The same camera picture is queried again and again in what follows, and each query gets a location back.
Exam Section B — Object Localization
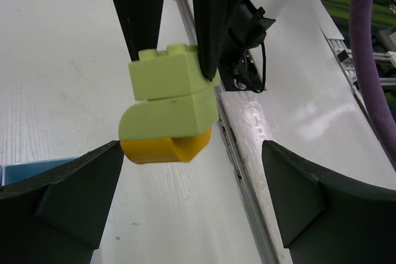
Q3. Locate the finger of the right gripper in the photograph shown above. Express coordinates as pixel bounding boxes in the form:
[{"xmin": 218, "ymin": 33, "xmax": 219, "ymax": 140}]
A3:
[{"xmin": 193, "ymin": 0, "xmax": 242, "ymax": 80}]

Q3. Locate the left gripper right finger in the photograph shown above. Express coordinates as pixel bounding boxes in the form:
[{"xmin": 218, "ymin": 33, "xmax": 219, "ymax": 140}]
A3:
[{"xmin": 262, "ymin": 140, "xmax": 395, "ymax": 263}]

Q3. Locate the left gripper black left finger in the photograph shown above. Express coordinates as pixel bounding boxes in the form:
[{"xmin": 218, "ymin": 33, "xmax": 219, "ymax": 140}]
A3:
[{"xmin": 1, "ymin": 141, "xmax": 124, "ymax": 263}]

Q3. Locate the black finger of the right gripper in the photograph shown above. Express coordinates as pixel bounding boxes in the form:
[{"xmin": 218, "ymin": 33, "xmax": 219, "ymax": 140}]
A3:
[{"xmin": 113, "ymin": 0, "xmax": 163, "ymax": 61}]

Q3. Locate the light green duplo brick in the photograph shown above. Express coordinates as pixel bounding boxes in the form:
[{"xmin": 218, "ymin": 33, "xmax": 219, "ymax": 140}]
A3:
[
  {"xmin": 129, "ymin": 43, "xmax": 220, "ymax": 101},
  {"xmin": 118, "ymin": 88, "xmax": 218, "ymax": 141}
]

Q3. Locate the yellow duplo brick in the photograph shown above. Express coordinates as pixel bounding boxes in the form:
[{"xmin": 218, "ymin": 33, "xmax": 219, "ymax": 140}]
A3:
[{"xmin": 120, "ymin": 128, "xmax": 212, "ymax": 164}]

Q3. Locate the light blue container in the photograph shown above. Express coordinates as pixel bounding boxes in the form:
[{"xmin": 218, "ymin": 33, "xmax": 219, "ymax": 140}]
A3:
[{"xmin": 1, "ymin": 156, "xmax": 77, "ymax": 186}]

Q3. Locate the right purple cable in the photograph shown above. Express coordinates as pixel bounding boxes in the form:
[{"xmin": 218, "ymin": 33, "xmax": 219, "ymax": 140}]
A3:
[{"xmin": 349, "ymin": 0, "xmax": 396, "ymax": 172}]

